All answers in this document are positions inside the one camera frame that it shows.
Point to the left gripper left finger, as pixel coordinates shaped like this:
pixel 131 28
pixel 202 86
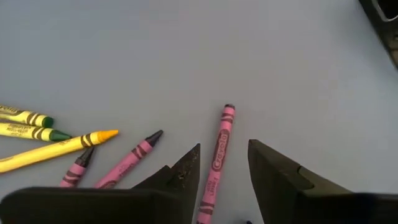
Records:
pixel 124 205

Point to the green-tipped yellow crayon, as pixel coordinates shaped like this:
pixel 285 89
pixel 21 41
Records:
pixel 31 132
pixel 25 116

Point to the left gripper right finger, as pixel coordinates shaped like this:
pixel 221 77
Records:
pixel 295 199

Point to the black table frame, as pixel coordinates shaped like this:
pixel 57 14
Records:
pixel 385 37

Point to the purple crayon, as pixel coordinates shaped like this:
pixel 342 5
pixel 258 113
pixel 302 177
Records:
pixel 77 168
pixel 217 155
pixel 130 158

